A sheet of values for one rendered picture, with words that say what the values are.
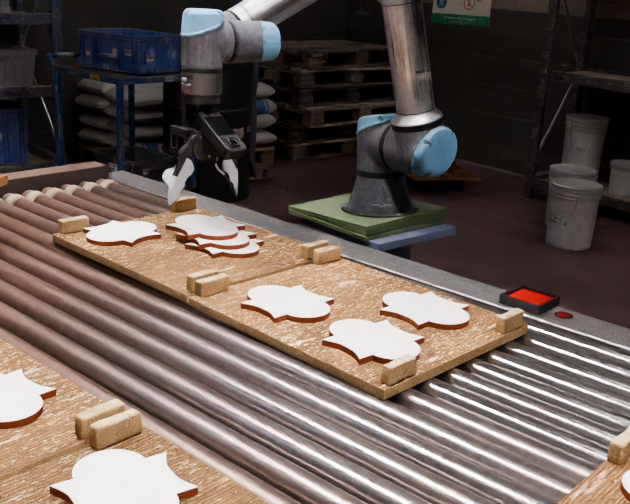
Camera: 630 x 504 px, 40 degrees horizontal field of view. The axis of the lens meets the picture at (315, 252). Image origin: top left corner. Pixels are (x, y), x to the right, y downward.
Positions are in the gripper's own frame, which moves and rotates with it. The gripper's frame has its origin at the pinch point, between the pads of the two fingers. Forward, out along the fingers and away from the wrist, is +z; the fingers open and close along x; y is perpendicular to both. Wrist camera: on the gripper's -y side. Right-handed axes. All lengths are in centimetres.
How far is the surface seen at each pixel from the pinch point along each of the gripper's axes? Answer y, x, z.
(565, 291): 84, -273, 101
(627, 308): 53, -279, 101
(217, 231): -4.8, 0.6, 4.5
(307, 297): -36.3, 4.9, 6.5
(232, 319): -34.7, 18.4, 7.8
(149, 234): 5.5, 9.1, 6.5
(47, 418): -47, 53, 8
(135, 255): -1.5, 16.0, 7.5
